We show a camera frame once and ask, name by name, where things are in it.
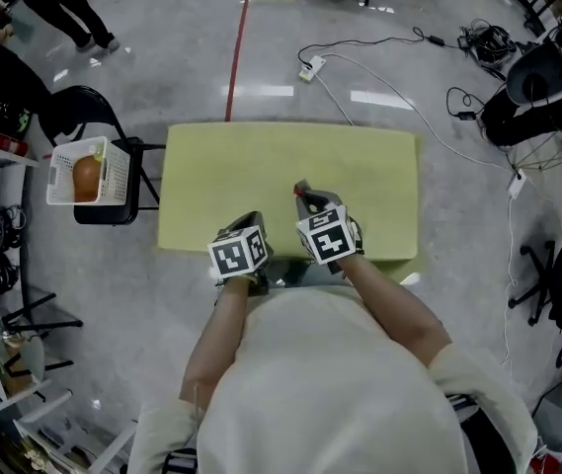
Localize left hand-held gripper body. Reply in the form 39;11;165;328
206;223;276;295

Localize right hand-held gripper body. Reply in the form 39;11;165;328
294;203;366;276

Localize brown wooden bowl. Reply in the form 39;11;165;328
72;155;105;204

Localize person's right forearm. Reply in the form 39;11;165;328
338;252;455;370

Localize person's left forearm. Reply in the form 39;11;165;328
178;276;253;415

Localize table with yellow-green cloth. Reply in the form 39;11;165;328
155;120;428;286

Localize person's blue jeans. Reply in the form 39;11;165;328
259;259;312;291

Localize white perforated plastic basket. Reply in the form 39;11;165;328
45;135;131;208

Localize white power strip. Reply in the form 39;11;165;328
507;168;529;199
299;54;327;84

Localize person's white shirt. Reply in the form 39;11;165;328
126;283;542;474

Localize black folding chair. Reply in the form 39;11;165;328
38;85;169;227

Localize black office chair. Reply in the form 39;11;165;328
507;229;562;336

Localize red fire extinguisher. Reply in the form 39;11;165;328
0;130;31;158

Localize grey moulded chair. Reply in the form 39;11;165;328
506;41;562;107

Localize black power cable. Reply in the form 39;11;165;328
445;86;485;123
296;26;448;68

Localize black cable bundle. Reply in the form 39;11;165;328
457;17;520;72

